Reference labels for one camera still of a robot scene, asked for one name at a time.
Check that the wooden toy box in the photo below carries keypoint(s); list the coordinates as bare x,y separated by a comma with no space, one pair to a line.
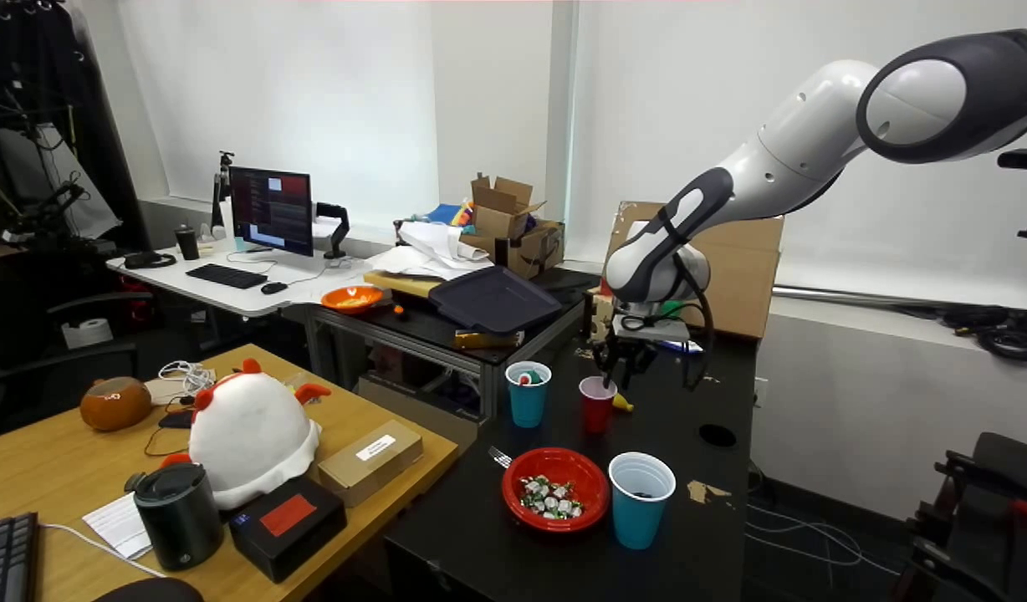
602,318

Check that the green toy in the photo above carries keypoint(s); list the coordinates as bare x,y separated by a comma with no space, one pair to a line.
673,307

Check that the orange plate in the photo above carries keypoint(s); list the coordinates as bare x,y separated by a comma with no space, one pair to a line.
354,299

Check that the black computer mouse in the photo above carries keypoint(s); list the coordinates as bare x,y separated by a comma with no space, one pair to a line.
274,285

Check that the yellow toy banana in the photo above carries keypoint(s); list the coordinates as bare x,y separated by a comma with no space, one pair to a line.
625,402

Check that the open cardboard box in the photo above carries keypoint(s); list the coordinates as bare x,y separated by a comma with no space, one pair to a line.
516,228

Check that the dark blue storage lid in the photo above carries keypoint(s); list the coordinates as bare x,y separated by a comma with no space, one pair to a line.
496,299

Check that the black mug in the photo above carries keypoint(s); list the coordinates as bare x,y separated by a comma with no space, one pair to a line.
190,243

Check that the white paper sheet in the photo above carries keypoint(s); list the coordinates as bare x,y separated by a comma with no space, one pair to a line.
115,522

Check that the brown ball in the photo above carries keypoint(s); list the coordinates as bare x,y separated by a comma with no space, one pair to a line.
115,402

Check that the black keyboard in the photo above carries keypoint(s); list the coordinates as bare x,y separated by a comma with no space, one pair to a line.
6,557
228,276

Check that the candies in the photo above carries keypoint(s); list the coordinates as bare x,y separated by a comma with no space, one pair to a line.
549,495

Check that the black pouch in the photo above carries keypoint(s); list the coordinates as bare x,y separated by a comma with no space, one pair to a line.
149,257

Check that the large tan tape scrap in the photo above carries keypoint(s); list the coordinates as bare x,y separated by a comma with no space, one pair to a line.
703,490

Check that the red plastic bowl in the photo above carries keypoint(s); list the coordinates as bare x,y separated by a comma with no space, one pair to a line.
532,463

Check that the black box red label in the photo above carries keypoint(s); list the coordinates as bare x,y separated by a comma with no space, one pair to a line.
289,522

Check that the black webcam stand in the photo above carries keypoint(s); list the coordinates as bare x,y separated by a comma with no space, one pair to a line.
222,188

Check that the black side table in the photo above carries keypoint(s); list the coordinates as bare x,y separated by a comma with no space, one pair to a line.
418,327

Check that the tan cardboard box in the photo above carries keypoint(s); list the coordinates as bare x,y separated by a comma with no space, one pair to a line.
365,456

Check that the black computer monitor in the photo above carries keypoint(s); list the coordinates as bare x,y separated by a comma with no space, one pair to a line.
274,208

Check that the white plastic bag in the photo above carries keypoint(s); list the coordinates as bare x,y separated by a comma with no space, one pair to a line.
432,251

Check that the large blue plastic cup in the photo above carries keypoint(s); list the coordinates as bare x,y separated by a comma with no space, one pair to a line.
639,522

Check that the hanging dark coats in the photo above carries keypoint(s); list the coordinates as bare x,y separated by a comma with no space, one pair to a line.
46,135

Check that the white blue tube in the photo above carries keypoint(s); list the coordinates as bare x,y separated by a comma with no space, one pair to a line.
682,346

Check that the red plastic cup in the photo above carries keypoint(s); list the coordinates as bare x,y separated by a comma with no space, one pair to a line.
597,411

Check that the wooden desk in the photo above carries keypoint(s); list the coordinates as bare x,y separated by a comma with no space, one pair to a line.
46,470

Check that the black mouse pad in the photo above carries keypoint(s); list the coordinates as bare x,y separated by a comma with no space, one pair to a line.
149,590

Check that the black headphone stand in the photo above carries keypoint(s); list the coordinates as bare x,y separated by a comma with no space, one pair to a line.
336,217

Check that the white desk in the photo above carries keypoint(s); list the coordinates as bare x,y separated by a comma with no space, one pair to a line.
164,280

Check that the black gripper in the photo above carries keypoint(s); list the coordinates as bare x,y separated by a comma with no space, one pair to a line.
633,349

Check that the small teal plastic cup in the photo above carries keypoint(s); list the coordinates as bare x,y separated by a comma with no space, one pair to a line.
526,410

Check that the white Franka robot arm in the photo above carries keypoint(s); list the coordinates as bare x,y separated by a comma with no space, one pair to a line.
801,144

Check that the white tissue box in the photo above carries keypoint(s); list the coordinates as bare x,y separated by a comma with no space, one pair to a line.
84,331

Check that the colourful book stack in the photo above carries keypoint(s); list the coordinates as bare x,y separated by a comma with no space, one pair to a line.
447,211

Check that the metal utensil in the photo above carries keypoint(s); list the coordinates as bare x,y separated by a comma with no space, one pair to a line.
501,456

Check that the black office chair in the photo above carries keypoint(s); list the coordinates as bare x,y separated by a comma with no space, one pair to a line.
46,368

